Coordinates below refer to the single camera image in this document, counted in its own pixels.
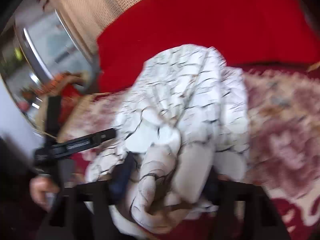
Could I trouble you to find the white black patterned coat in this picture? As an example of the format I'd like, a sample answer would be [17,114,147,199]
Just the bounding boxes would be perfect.
[86,44,249,238]

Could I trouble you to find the person's left hand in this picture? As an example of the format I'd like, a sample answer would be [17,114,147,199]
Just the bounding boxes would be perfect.
[29,175,60,212]

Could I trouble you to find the beige coat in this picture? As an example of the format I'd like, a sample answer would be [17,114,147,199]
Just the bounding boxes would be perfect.
[35,73,90,136]

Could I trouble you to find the red gift box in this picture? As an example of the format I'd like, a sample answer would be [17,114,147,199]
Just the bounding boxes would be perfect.
[58,84,82,126]

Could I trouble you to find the wooden display shelf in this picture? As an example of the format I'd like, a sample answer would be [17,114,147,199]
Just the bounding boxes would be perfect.
[1,26,42,127]

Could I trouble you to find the orange black folded garment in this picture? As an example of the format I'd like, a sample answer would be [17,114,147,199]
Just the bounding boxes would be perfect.
[35,72,71,96]

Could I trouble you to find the floral plush seat blanket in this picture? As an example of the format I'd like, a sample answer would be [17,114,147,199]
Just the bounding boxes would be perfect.
[58,72,319,239]

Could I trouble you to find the beige dotted curtain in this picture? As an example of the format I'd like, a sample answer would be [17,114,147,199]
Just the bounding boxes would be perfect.
[37,0,141,58]

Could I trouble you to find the red sofa back cover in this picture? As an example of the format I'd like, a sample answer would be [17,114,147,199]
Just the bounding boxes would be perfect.
[97,0,319,92]

